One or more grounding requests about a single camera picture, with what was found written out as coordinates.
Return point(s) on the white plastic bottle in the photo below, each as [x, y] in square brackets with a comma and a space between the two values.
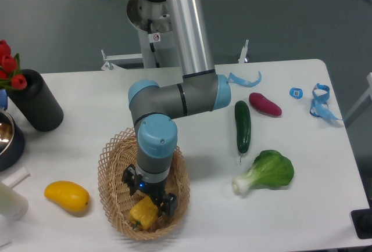
[13, 205]

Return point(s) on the black metal pot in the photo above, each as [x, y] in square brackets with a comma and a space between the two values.
[12, 141]

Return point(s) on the green bok choy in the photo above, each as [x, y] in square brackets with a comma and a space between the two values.
[270, 169]

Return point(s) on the black device at edge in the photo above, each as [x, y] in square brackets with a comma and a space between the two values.
[362, 223]

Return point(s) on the yellow mango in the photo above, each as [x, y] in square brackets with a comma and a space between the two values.
[68, 195]

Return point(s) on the curved blue tape strip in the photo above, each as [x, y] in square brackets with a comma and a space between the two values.
[233, 79]

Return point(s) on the dark green cucumber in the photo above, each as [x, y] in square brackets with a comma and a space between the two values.
[243, 127]

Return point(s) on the black cylindrical vase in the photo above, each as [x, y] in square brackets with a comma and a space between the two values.
[37, 102]

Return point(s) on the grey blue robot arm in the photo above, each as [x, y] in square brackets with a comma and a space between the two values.
[154, 108]

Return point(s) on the woven wicker basket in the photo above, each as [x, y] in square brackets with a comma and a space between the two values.
[115, 196]

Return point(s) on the purple sweet potato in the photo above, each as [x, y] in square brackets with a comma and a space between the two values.
[263, 105]

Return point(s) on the red tulip bouquet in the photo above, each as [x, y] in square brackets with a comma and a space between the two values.
[12, 77]

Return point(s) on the yellow bell pepper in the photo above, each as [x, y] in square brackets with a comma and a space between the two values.
[144, 214]

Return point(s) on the white metal base frame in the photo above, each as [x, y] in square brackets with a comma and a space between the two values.
[134, 61]

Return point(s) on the crumpled blue ribbon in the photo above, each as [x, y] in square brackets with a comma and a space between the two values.
[319, 105]

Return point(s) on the round blue sticker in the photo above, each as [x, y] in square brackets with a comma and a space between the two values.
[296, 93]

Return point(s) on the white paper box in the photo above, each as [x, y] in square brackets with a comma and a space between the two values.
[16, 177]

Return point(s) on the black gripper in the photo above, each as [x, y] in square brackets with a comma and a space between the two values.
[166, 203]

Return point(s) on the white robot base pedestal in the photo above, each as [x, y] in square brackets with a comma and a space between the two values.
[157, 40]

